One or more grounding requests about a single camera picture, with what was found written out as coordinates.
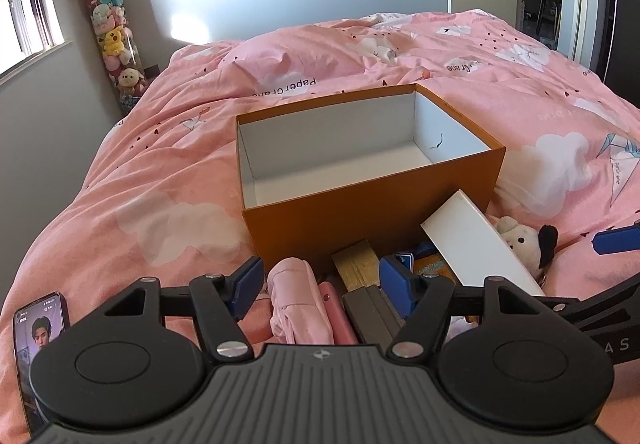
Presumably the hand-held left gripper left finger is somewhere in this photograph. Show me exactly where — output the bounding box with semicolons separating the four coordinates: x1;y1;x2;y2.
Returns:
100;256;266;361

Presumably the white plush dog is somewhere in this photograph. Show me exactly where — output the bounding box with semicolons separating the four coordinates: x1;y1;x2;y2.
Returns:
492;215;560;282

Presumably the dark grey box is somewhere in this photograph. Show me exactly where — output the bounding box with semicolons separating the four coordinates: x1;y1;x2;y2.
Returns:
342;286;406;347

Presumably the gold box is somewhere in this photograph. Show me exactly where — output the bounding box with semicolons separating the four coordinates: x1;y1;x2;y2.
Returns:
331;240;383;295

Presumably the orange cardboard box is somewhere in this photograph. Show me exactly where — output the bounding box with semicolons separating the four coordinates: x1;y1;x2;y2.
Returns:
235;84;507;270

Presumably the slim pink case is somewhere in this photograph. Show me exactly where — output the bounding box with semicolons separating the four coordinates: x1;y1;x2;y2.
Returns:
318;280;360;346

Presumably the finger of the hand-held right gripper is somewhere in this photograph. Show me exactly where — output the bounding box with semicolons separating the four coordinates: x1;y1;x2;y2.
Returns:
592;219;640;256
544;296;588;329

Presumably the pink printed blanket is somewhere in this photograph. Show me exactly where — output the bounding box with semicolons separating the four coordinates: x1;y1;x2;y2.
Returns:
0;10;640;444

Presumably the smartphone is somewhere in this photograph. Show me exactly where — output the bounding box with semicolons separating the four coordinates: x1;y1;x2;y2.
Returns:
12;291;71;437

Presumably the clear tube of plush toys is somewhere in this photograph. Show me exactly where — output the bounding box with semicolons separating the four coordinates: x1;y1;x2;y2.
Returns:
76;0;148;115

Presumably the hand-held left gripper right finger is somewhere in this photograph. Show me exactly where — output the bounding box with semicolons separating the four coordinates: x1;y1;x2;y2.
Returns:
378;256;546;360

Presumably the pink fabric pouch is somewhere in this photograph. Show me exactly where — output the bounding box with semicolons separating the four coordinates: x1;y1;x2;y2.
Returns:
266;258;335;346

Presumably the white rectangular box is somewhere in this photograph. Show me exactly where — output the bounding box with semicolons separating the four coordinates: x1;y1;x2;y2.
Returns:
420;189;546;297

